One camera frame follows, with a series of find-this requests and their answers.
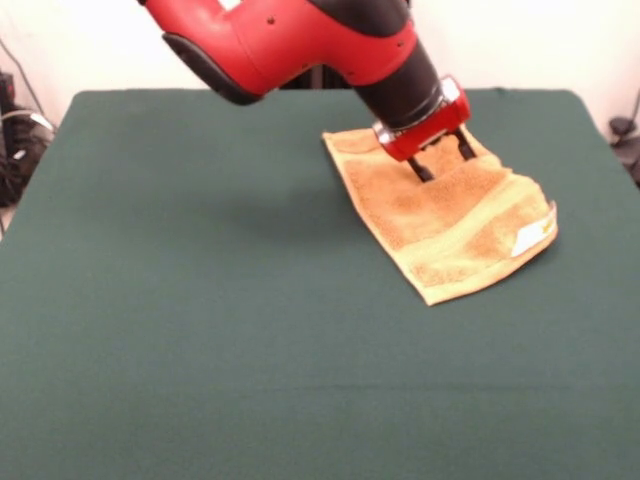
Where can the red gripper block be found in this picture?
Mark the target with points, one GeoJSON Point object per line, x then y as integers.
{"type": "Point", "coordinates": [435, 132]}

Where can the tan terry towel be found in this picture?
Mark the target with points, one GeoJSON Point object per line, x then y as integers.
{"type": "Point", "coordinates": [440, 230]}

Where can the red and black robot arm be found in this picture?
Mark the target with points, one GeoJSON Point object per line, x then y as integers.
{"type": "Point", "coordinates": [280, 40]}

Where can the black stand foot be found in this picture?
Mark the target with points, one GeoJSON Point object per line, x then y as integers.
{"type": "Point", "coordinates": [625, 135]}

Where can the dark green table cloth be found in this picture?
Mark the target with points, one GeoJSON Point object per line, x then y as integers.
{"type": "Point", "coordinates": [200, 375]}

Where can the black power device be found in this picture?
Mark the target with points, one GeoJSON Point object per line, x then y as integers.
{"type": "Point", "coordinates": [6, 87]}

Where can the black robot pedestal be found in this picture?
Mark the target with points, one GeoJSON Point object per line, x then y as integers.
{"type": "Point", "coordinates": [325, 82]}

